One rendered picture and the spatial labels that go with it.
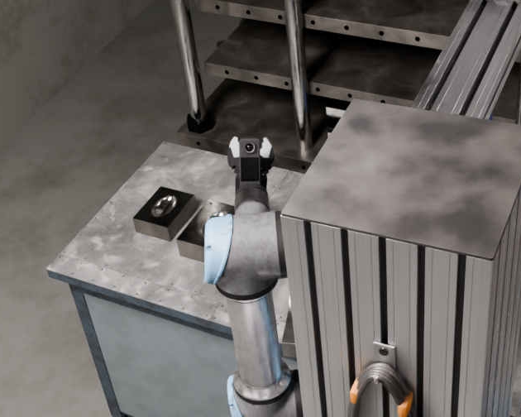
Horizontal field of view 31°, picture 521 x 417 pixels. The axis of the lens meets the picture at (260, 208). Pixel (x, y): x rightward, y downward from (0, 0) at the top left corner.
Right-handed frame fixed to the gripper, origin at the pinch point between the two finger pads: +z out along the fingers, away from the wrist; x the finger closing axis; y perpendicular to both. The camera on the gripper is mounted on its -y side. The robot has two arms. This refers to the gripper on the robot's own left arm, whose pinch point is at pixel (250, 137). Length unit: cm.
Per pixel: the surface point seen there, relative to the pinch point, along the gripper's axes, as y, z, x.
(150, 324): 88, 23, -28
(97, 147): 156, 209, -69
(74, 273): 73, 31, -51
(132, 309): 84, 26, -33
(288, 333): 59, -6, 12
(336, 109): 46, 82, 31
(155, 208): 65, 52, -27
